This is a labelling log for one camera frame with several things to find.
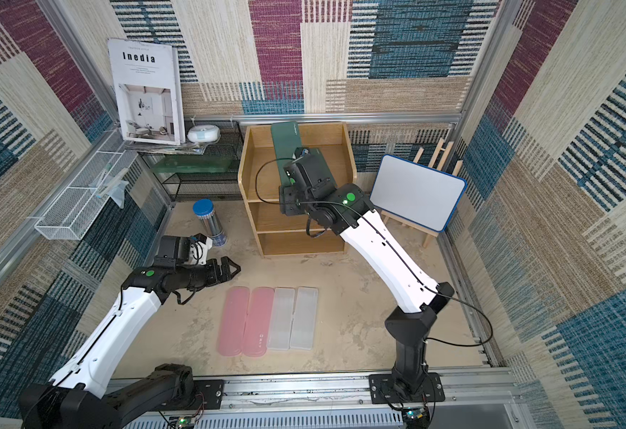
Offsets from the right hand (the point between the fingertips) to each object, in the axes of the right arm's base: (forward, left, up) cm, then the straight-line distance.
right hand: (292, 192), depth 69 cm
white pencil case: (-19, +6, -37) cm, 42 cm away
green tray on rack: (+26, +37, -10) cm, 46 cm away
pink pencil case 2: (-20, +13, -38) cm, 44 cm away
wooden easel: (+24, -46, -10) cm, 53 cm away
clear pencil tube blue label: (+11, +31, -18) cm, 38 cm away
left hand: (-10, +20, -22) cm, 31 cm away
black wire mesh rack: (+39, +41, -33) cm, 65 cm away
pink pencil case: (-21, +21, -39) cm, 49 cm away
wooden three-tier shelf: (+12, +7, -34) cm, 36 cm away
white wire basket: (-2, +58, -4) cm, 58 cm away
